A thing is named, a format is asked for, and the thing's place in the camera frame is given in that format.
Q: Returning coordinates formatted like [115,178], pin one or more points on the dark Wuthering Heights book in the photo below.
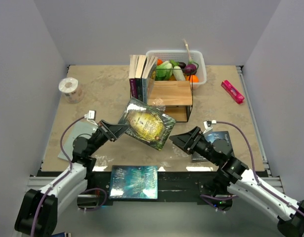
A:
[224,135]

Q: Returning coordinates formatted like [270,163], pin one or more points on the blue book at bottom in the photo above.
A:
[133,182]

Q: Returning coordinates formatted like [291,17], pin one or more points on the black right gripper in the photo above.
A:
[188,141]

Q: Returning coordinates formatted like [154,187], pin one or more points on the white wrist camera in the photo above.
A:
[208,124]
[91,115]

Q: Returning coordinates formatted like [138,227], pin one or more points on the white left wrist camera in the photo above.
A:
[91,115]

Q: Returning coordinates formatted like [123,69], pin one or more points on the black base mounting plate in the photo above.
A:
[175,187]

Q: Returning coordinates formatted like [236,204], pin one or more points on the pink rectangular box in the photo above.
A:
[233,92]

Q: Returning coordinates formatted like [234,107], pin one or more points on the purple Treehouse paperback book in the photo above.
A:
[132,72]

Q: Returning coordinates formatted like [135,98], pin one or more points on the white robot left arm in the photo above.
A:
[40,209]

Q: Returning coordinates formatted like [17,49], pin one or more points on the Little Women book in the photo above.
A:
[140,65]

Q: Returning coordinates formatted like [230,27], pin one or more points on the green lettuce toy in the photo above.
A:
[164,71]

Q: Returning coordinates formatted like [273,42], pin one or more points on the wooden shelf with wire frame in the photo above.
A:
[174,98]

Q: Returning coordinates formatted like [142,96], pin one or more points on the toilet paper roll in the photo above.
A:
[71,89]

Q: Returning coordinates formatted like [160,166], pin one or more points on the large orange fruit toy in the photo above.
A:
[192,78]

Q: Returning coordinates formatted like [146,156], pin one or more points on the small orange pumpkin toy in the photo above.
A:
[159,62]

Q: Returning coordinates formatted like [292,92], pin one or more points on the white radish toy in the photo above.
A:
[178,73]

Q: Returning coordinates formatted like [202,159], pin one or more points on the aluminium frame rail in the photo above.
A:
[40,209]

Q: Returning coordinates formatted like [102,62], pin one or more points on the purple onion toy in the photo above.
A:
[191,67]

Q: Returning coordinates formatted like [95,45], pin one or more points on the purple paperback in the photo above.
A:
[148,76]

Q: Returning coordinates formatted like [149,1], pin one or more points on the yellow pepper toy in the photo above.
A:
[172,78]

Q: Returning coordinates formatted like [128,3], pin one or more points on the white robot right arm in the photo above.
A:
[239,180]

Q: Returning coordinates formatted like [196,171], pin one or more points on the green yellow fantasy book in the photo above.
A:
[147,124]

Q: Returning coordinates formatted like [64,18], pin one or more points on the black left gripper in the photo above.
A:
[114,131]

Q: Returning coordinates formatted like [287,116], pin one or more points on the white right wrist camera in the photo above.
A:
[208,124]

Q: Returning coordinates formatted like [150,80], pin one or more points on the dark eggplant toy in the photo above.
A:
[181,65]

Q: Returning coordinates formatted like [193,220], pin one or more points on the pale Gatsby book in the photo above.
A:
[81,128]

